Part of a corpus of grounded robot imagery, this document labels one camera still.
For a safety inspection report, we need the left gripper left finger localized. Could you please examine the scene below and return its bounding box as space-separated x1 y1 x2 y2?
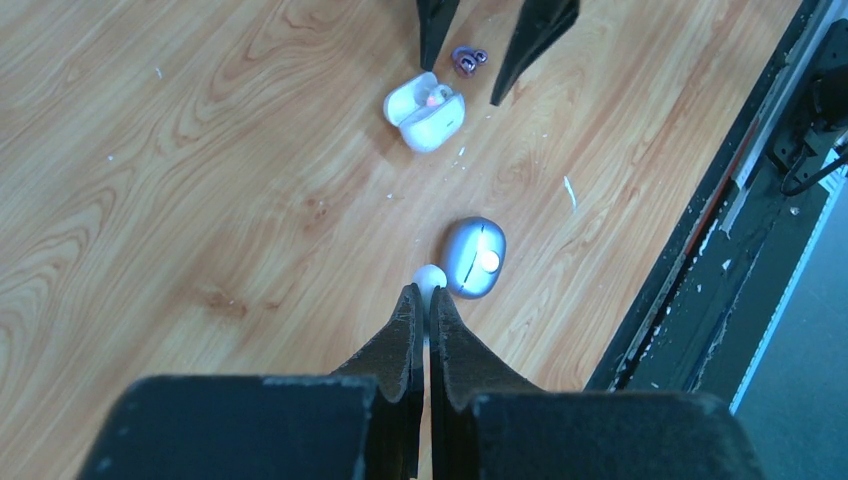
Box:
79 284 424 479

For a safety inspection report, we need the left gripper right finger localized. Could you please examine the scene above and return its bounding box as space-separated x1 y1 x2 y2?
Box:
429 288 764 479

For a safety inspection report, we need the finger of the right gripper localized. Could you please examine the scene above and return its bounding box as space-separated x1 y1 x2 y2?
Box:
416 0 459 71
490 0 580 106

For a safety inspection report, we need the white earbud charging case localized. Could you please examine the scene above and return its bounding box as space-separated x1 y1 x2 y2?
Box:
383 72 466 153

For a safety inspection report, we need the white earbud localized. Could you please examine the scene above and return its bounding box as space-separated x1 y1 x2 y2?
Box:
412 264 447 312
417 84 454 108

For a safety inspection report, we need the purple earbud charging case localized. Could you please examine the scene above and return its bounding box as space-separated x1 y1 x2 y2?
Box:
440 216 507 299

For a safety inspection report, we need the purple earbud near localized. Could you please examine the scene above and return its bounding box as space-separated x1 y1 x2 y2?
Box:
451 45 488 78

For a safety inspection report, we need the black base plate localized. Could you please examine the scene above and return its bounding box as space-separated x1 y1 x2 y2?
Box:
587 1 847 409

